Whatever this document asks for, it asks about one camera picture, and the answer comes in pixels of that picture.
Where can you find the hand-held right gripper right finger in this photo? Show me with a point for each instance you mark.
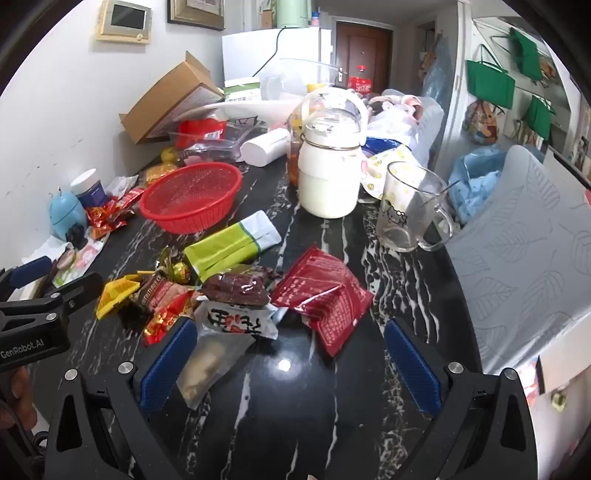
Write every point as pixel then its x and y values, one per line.
pixel 413 369

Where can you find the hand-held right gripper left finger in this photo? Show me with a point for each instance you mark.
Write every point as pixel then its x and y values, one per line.
pixel 167 367

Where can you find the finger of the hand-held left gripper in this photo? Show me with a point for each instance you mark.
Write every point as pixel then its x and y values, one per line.
pixel 30 271
pixel 74 291

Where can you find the yellow snack packet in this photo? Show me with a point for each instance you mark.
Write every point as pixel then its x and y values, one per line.
pixel 115 295

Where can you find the white snack packet black print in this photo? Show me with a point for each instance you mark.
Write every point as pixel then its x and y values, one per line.
pixel 231 328

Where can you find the dark brown snack packet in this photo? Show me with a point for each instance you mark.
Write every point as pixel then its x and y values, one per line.
pixel 235 288

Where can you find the large red snack packet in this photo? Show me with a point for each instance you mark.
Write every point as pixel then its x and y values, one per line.
pixel 323 295

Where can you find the lime green snack packet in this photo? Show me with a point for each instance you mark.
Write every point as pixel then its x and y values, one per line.
pixel 221 251

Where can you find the red plastic basket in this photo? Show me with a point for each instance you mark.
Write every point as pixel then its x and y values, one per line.
pixel 194 210

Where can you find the person's left hand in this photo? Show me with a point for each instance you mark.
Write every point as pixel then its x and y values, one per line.
pixel 21 397

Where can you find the crumpled white paper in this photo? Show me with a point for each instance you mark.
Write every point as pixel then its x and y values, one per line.
pixel 44 254

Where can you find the pink and white packet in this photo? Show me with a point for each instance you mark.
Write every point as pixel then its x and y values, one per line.
pixel 83 258

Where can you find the red orange snack packet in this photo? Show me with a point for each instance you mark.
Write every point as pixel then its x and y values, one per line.
pixel 161 328

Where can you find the black binder clip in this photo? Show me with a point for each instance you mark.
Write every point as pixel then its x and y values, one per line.
pixel 76 236

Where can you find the light blue round gadget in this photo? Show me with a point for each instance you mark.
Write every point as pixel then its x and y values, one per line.
pixel 67 214

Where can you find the pile of small red sachets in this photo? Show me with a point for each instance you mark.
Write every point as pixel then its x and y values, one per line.
pixel 107 214

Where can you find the foil wrapped lollipop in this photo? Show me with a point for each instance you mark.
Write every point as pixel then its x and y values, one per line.
pixel 181 272

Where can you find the dark blue jar white lid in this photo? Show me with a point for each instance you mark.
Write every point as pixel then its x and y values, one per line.
pixel 90 191

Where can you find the clear empty wrapper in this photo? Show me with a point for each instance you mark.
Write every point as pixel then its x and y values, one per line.
pixel 121 185

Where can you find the gold foil packet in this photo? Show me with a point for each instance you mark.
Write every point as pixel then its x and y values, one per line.
pixel 159 173

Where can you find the glass mug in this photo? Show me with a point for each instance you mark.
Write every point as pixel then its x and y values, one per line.
pixel 397 221

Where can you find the grey leaf print chair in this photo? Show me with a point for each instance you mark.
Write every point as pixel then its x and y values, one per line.
pixel 517 258

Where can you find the yellow fruit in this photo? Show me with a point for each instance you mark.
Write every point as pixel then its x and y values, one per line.
pixel 170 156

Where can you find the metal spoon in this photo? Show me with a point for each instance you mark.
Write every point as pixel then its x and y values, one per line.
pixel 438 190

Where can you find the blue plastic bag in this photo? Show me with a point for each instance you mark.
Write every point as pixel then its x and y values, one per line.
pixel 475 180

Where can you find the cream white kettle jug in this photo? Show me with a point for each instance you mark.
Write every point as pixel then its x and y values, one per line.
pixel 328 184

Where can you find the red bag in container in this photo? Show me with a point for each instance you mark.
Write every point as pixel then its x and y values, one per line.
pixel 198 129

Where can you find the yellow smiley print cloth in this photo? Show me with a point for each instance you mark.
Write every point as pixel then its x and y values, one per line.
pixel 383 166

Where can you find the cardboard box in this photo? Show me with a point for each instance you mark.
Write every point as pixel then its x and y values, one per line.
pixel 161 101

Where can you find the clear plastic container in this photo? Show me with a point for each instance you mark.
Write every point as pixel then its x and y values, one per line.
pixel 233 138

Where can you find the white tissue roll pack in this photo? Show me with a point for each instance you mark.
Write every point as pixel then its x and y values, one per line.
pixel 263 147

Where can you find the orange fruit jar yellow lid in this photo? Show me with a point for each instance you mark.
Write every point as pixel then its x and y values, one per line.
pixel 294 157

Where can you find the white plastic bags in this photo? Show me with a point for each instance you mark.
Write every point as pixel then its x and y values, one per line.
pixel 415 124

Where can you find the cartoon print hanging bag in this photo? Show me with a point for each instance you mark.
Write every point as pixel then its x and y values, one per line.
pixel 480 122

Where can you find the white plate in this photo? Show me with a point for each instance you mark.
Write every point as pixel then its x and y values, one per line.
pixel 258 110

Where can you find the green and white box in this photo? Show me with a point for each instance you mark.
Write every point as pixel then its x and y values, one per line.
pixel 242 90

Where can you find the green tote bag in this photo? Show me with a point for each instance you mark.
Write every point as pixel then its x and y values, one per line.
pixel 540 117
pixel 489 83
pixel 526 55

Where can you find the red cola bottle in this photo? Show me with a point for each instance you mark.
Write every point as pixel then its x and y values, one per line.
pixel 360 84

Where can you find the white fridge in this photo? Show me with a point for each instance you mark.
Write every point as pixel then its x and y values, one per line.
pixel 249 50

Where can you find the framed picture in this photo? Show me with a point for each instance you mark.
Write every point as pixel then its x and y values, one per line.
pixel 198 14

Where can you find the large clear plastic box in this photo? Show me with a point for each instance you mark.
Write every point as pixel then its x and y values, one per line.
pixel 295 74

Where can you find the brown door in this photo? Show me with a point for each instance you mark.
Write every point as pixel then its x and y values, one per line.
pixel 364 46

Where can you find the pale green kettle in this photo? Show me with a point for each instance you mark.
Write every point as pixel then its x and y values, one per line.
pixel 293 14

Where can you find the wall intercom panel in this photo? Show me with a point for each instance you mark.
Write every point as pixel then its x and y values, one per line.
pixel 124 21

